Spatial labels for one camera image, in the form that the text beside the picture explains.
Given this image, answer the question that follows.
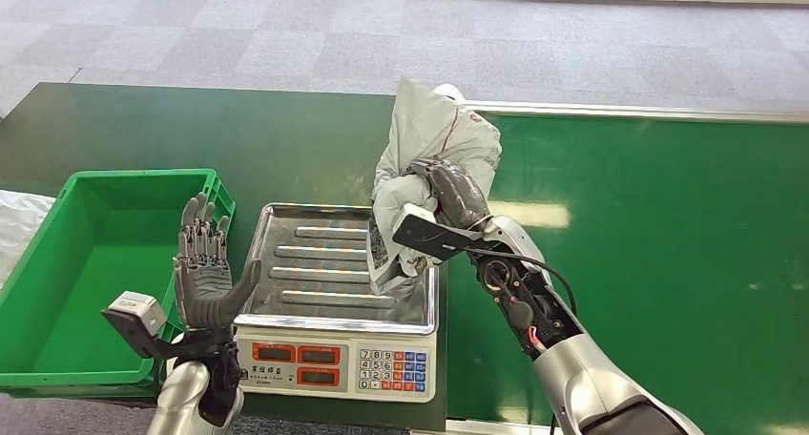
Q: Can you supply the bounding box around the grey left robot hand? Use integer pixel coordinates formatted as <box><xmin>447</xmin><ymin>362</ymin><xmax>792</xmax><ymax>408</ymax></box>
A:
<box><xmin>172</xmin><ymin>192</ymin><xmax>263</xmax><ymax>332</ymax></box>

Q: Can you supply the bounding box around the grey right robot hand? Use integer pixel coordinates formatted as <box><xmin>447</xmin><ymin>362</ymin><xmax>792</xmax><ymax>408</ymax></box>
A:
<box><xmin>407</xmin><ymin>156</ymin><xmax>491</xmax><ymax>231</ymax></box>

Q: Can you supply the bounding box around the white mailer bag red print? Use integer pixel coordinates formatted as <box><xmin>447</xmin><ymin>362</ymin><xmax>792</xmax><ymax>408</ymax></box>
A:
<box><xmin>366</xmin><ymin>76</ymin><xmax>504</xmax><ymax>298</ymax></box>

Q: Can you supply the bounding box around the green conveyor belt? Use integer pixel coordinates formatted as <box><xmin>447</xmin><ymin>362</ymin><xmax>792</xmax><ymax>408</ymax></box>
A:
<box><xmin>445</xmin><ymin>111</ymin><xmax>809</xmax><ymax>435</ymax></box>

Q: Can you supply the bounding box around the green plastic crate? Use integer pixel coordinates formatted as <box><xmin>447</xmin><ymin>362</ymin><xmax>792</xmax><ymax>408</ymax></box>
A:
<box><xmin>0</xmin><ymin>169</ymin><xmax>237</xmax><ymax>401</ymax></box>

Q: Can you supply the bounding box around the white electronic scale steel tray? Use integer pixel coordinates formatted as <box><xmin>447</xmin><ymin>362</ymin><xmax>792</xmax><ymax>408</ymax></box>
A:
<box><xmin>232</xmin><ymin>202</ymin><xmax>439</xmax><ymax>404</ymax></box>

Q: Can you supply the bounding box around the white plastic bag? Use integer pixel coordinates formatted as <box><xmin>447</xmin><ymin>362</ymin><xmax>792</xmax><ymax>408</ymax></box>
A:
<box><xmin>0</xmin><ymin>190</ymin><xmax>57</xmax><ymax>285</ymax></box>

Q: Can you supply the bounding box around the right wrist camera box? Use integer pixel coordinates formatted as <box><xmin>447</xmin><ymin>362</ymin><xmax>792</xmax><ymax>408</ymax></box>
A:
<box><xmin>391</xmin><ymin>203</ymin><xmax>501</xmax><ymax>262</ymax></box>

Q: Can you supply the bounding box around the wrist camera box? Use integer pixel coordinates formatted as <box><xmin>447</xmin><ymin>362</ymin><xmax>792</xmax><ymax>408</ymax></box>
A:
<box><xmin>100</xmin><ymin>291</ymin><xmax>217</xmax><ymax>362</ymax></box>
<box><xmin>391</xmin><ymin>203</ymin><xmax>501</xmax><ymax>262</ymax></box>

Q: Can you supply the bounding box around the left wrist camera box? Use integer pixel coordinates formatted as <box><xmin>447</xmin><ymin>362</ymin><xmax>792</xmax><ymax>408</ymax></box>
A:
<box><xmin>100</xmin><ymin>291</ymin><xmax>217</xmax><ymax>362</ymax></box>

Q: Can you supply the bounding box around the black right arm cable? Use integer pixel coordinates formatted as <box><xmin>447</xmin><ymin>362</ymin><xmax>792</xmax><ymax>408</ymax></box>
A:
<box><xmin>463</xmin><ymin>247</ymin><xmax>578</xmax><ymax>320</ymax></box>

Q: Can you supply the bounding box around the silver conveyor side rail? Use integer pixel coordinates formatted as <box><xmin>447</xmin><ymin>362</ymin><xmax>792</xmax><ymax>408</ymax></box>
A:
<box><xmin>444</xmin><ymin>419</ymin><xmax>551</xmax><ymax>435</ymax></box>
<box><xmin>464</xmin><ymin>100</ymin><xmax>809</xmax><ymax>125</ymax></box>

